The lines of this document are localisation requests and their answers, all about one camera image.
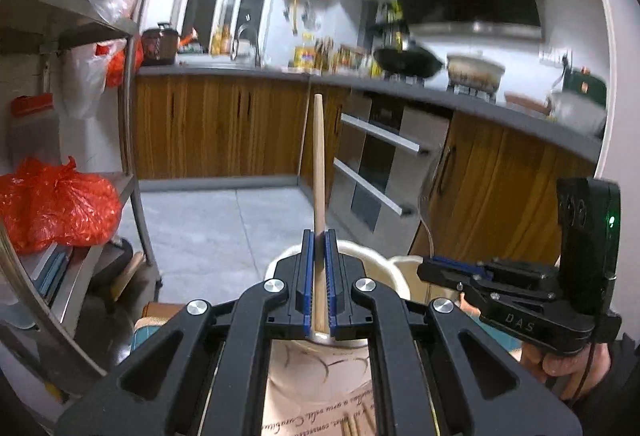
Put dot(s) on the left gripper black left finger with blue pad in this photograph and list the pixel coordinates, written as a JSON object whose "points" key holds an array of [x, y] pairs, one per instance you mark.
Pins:
{"points": [[205, 370]]}

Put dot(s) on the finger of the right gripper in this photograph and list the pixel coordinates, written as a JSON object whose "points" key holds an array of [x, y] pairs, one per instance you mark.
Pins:
{"points": [[460, 267], [445, 275]]}

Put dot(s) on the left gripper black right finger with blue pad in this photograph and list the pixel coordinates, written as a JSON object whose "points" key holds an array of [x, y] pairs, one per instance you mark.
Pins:
{"points": [[433, 370]]}

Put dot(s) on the wooden chopstick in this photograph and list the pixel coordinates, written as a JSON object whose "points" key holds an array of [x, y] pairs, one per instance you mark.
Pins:
{"points": [[349, 427], [320, 308]]}

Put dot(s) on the kitchen faucet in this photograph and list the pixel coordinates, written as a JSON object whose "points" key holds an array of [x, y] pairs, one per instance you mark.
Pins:
{"points": [[245, 46]]}

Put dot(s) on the person's right hand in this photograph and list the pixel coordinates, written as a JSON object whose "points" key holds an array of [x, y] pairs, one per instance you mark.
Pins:
{"points": [[579, 373]]}

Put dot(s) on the printed quilted table mat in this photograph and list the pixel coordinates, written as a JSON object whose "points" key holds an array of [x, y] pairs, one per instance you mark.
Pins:
{"points": [[311, 388]]}

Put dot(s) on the built-in oven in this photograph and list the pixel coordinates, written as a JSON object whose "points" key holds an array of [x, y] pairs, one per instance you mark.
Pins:
{"points": [[386, 159]]}

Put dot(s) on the stainless steel shelf rack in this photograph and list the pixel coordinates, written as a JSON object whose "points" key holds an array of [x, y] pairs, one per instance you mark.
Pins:
{"points": [[43, 295]]}

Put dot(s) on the white ceramic pot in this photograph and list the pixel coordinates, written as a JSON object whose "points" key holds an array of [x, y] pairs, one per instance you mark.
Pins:
{"points": [[474, 72]]}

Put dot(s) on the black wok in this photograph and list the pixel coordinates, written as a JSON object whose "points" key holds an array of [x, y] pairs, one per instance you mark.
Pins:
{"points": [[413, 62]]}

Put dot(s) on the yellow oil bottle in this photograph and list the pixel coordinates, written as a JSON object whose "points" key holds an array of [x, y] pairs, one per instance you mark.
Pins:
{"points": [[304, 57]]}

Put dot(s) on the red lidded plastic jar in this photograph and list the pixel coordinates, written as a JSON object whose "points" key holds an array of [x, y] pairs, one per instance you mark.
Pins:
{"points": [[34, 130]]}

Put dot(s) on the hanging red plastic bag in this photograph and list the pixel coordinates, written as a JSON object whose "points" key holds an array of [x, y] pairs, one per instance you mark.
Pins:
{"points": [[122, 63]]}

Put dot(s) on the white plastic bag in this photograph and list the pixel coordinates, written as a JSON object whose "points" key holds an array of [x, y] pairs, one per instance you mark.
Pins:
{"points": [[83, 77]]}

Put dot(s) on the black rice cooker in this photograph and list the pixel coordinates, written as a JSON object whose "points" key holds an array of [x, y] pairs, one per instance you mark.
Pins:
{"points": [[160, 45]]}

